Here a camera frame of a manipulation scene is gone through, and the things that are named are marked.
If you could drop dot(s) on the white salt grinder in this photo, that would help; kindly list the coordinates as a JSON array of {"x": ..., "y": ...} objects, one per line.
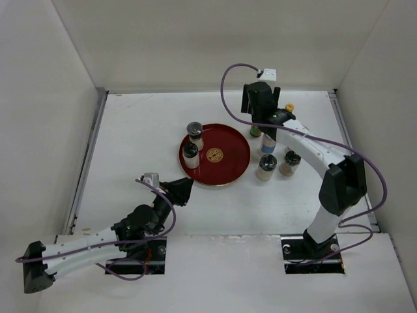
[
  {"x": 195, "y": 134},
  {"x": 190, "y": 154}
]

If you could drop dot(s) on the beige spice grinder black cap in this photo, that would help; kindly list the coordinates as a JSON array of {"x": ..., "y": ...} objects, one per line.
[{"x": 266, "y": 167}]

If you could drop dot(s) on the ketchup bottle yellow cap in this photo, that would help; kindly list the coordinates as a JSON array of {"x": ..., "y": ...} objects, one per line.
[
  {"x": 289, "y": 107},
  {"x": 254, "y": 131}
]

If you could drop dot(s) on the left ketchup bottle yellow cap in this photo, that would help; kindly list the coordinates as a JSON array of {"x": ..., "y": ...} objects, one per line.
[{"x": 254, "y": 131}]

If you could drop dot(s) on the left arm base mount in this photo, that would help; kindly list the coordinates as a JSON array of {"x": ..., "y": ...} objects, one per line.
[{"x": 153, "y": 257}]

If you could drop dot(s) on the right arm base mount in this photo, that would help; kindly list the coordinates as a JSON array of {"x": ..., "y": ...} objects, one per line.
[{"x": 298, "y": 259}]

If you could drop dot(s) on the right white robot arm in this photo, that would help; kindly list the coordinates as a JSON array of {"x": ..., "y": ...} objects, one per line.
[{"x": 344, "y": 181}]

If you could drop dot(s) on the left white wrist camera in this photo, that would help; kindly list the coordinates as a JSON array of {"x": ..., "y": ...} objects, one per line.
[{"x": 151, "y": 178}]

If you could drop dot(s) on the red round tray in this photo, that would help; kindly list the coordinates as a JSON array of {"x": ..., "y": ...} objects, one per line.
[{"x": 225, "y": 156}]

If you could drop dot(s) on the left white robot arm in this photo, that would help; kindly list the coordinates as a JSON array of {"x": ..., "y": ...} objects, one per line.
[{"x": 127, "y": 239}]

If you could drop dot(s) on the brown spice grinder black cap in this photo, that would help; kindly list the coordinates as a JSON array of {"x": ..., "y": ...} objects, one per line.
[{"x": 290, "y": 163}]

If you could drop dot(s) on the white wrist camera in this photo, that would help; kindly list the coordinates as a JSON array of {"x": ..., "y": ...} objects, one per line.
[
  {"x": 151, "y": 178},
  {"x": 268, "y": 75}
]

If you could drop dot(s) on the silver lid white beads jar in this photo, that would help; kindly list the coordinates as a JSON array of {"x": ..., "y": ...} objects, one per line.
[{"x": 267, "y": 145}]

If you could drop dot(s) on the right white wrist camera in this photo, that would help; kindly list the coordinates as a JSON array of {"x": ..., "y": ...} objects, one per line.
[{"x": 268, "y": 75}]

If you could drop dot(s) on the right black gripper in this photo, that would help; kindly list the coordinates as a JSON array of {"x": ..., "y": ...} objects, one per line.
[{"x": 246, "y": 102}]

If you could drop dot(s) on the right ketchup bottle yellow cap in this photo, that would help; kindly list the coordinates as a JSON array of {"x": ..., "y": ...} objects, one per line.
[{"x": 289, "y": 107}]

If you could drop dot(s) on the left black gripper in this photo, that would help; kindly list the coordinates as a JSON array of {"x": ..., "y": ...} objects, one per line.
[{"x": 180, "y": 188}]

